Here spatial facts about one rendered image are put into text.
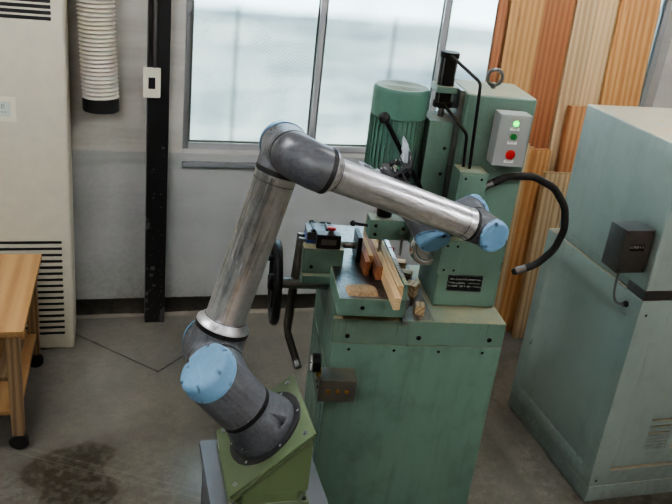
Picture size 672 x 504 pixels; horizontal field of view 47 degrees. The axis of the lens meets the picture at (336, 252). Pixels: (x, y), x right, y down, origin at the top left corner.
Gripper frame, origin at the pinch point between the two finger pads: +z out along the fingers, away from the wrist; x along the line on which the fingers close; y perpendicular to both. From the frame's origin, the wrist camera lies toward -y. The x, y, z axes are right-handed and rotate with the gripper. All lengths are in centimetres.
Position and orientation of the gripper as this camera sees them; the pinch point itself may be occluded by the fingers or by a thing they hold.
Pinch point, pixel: (381, 149)
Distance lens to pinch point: 238.7
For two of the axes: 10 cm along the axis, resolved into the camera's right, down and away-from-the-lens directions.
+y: -2.9, -3.3, -9.0
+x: -8.7, 4.8, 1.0
